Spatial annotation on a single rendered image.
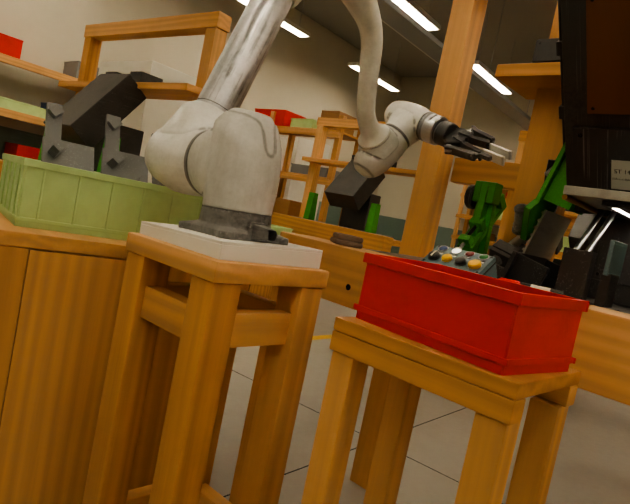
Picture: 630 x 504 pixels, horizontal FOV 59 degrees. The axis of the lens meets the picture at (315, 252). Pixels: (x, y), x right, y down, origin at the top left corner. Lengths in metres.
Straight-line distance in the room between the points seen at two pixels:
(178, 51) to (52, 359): 8.04
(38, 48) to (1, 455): 6.98
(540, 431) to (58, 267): 1.12
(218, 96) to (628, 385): 1.05
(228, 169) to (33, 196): 0.59
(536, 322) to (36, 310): 1.13
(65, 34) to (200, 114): 7.10
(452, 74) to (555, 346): 1.36
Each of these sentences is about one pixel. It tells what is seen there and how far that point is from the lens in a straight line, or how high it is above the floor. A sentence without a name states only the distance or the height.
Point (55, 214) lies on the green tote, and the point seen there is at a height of 0.83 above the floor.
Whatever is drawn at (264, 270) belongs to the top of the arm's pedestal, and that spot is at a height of 0.84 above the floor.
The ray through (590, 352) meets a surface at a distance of 1.16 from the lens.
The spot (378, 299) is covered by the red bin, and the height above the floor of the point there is 0.85.
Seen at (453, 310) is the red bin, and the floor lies 0.87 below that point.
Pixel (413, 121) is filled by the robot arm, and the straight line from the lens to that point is 1.76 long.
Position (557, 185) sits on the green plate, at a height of 1.15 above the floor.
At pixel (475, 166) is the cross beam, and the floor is 1.25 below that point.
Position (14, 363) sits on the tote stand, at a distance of 1.54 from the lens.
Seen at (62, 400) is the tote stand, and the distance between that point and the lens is 1.60.
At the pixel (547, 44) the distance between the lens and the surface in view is 1.92.
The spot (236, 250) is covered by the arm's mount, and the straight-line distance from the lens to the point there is 1.07.
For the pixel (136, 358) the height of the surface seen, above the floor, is 0.59.
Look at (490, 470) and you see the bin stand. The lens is 0.86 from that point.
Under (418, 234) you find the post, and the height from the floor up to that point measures 0.97.
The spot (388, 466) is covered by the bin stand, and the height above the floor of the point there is 0.50.
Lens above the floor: 0.97
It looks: 4 degrees down
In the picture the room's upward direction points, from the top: 12 degrees clockwise
